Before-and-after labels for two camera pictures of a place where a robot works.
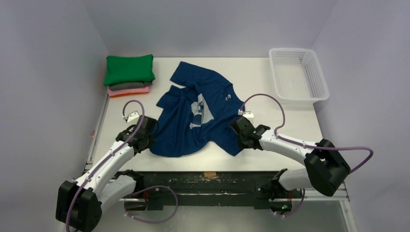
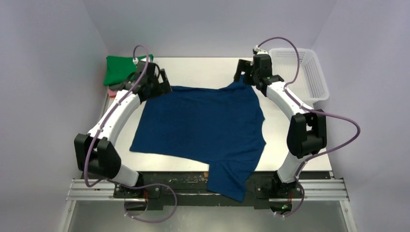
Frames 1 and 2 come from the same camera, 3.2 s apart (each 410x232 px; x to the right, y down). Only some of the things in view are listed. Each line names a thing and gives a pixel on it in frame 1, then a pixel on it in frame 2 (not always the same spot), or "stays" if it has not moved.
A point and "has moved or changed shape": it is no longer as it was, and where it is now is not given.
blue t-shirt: x=200 y=112 has moved or changed shape
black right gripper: x=239 y=127 -> x=242 y=67
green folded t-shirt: x=125 y=69 stays
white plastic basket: x=298 y=76 stays
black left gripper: x=150 y=141 -> x=162 y=88
